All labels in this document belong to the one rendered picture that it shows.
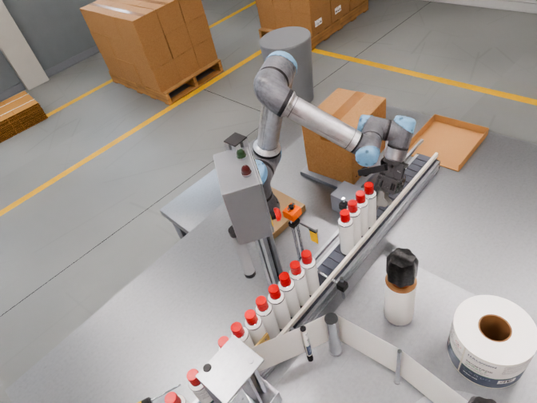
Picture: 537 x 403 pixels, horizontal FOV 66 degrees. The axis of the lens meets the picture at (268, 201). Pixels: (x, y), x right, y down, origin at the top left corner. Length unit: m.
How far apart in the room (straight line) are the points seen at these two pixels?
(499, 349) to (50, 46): 6.10
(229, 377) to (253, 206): 0.41
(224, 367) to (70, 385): 0.72
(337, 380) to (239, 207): 0.61
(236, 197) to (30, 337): 2.31
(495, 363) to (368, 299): 0.42
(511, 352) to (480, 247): 0.53
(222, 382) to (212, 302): 0.55
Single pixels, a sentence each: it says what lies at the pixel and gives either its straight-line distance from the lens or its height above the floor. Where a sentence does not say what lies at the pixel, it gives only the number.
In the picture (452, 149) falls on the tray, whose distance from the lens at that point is 2.07.
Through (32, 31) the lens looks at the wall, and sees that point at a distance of 6.41.
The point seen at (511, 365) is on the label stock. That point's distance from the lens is 1.24.
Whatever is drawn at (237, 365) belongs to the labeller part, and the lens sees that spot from 1.09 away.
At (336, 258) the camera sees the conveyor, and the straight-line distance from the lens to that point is 1.54.
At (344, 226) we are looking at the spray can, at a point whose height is 1.04.
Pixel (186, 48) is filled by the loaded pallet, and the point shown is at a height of 0.42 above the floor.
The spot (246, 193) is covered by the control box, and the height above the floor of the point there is 1.46.
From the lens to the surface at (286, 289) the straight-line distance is 1.29.
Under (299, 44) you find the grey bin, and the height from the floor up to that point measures 0.62.
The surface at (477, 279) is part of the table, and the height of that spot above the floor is 0.83.
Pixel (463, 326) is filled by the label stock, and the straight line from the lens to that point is 1.26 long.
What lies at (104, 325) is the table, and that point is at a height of 0.83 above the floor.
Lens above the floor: 2.11
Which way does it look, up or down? 43 degrees down
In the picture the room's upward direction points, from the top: 14 degrees counter-clockwise
